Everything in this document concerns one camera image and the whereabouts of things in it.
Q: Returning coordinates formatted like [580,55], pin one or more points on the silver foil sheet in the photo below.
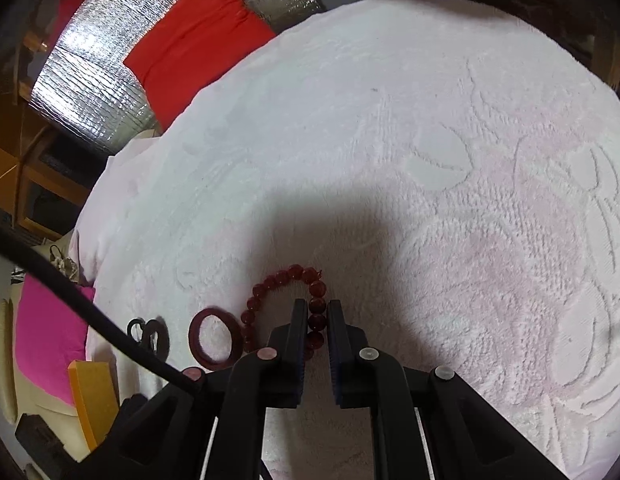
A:
[90,75]

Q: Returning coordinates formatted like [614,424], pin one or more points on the dark red bangle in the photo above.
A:
[193,335]

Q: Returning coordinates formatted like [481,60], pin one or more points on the yellow block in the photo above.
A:
[92,400]

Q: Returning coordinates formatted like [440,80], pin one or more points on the small brown ornament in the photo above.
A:
[62,262]

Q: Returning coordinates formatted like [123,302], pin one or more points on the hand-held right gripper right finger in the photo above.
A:
[336,355]

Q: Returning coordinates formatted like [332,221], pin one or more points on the magenta cloth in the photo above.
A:
[45,340]

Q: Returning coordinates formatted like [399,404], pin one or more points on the red cushion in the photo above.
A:
[190,45]

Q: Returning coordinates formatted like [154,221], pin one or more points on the orange wooden shelf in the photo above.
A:
[5,165]

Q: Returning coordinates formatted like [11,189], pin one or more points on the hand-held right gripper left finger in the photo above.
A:
[301,355]

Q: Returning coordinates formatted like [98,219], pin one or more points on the white towel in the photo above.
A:
[389,160]

